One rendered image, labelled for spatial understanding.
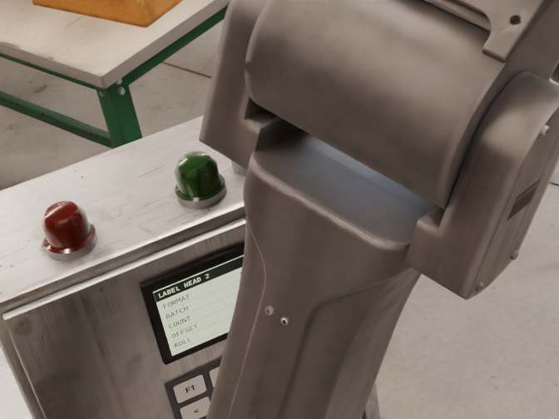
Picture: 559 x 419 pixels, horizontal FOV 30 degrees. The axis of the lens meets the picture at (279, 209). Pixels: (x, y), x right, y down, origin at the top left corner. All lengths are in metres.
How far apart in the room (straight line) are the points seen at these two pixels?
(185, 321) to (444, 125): 0.27
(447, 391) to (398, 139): 2.09
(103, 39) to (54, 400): 1.74
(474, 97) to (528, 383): 2.12
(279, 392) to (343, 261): 0.06
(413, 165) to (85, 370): 0.28
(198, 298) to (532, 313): 2.06
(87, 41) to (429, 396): 1.07
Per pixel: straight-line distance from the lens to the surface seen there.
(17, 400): 1.40
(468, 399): 2.37
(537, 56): 0.32
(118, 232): 0.53
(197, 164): 0.52
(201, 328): 0.55
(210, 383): 0.58
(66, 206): 0.51
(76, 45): 2.25
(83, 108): 3.59
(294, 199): 0.33
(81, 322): 0.52
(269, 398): 0.38
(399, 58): 0.30
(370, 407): 0.68
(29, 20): 2.41
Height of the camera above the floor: 1.79
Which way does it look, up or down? 38 degrees down
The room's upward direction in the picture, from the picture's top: 10 degrees counter-clockwise
